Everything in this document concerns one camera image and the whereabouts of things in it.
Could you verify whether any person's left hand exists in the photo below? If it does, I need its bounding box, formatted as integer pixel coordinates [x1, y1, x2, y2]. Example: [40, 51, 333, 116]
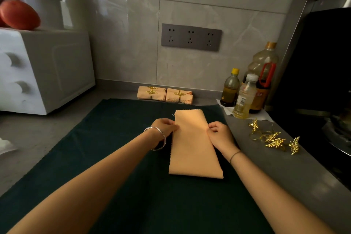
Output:
[149, 118, 179, 144]

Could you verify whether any person's right hand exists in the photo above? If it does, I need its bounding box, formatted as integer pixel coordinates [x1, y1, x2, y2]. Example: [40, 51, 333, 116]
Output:
[207, 121, 239, 157]

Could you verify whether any orange napkin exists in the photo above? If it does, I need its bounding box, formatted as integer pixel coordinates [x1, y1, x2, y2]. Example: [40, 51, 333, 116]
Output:
[137, 90, 167, 102]
[138, 86, 167, 92]
[166, 88, 194, 105]
[168, 109, 224, 179]

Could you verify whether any person's right forearm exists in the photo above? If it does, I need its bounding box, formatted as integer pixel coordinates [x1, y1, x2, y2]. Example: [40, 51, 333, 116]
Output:
[223, 151, 336, 234]

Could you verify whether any person's left forearm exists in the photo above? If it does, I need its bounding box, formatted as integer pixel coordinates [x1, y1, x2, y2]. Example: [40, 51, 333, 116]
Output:
[6, 132, 165, 234]

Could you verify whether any silver bangle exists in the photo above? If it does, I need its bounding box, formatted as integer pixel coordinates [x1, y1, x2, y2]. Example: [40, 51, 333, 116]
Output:
[144, 127, 167, 151]

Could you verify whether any rolled orange napkin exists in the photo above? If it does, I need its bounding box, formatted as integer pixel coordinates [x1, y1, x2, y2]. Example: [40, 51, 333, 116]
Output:
[166, 88, 194, 105]
[138, 86, 167, 92]
[137, 90, 167, 102]

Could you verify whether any small yellow-capped oil bottle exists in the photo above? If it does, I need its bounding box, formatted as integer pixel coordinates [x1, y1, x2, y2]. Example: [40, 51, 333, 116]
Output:
[220, 68, 240, 107]

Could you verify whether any clear white-capped bottle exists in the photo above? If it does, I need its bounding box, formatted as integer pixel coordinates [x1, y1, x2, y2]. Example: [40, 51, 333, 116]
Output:
[233, 73, 259, 120]

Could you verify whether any white paper towel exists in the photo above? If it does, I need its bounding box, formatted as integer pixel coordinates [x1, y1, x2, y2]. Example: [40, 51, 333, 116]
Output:
[216, 99, 275, 123]

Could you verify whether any dark green cloth mat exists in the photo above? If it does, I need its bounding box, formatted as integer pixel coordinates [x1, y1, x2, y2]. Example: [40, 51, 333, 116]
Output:
[0, 98, 275, 234]

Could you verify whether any black steel-framed stove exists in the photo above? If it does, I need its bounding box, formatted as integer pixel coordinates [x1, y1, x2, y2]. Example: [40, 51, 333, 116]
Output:
[265, 0, 351, 192]

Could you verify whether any metal wok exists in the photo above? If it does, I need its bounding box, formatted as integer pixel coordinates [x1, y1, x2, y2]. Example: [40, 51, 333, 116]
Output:
[321, 109, 351, 157]

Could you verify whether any white countertop oven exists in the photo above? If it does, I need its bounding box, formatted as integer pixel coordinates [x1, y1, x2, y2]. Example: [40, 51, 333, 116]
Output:
[0, 28, 96, 115]

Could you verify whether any white plastic item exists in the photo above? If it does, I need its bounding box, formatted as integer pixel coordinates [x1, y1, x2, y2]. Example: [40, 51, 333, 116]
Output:
[0, 137, 18, 156]

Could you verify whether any white plastic bucket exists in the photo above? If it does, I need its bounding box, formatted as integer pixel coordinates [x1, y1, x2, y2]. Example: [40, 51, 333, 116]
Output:
[8, 0, 65, 30]

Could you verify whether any red tomato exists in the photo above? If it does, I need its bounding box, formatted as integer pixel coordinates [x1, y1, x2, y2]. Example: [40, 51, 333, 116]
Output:
[0, 0, 41, 31]

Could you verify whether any thin string bracelet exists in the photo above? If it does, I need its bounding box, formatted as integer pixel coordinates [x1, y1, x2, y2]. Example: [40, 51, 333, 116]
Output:
[229, 151, 243, 165]

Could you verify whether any large oil bottle orange handle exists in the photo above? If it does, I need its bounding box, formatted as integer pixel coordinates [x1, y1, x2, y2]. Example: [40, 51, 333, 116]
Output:
[243, 41, 279, 114]

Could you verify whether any grey wall socket panel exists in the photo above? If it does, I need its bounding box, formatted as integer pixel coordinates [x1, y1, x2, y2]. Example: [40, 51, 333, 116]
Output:
[161, 23, 222, 52]

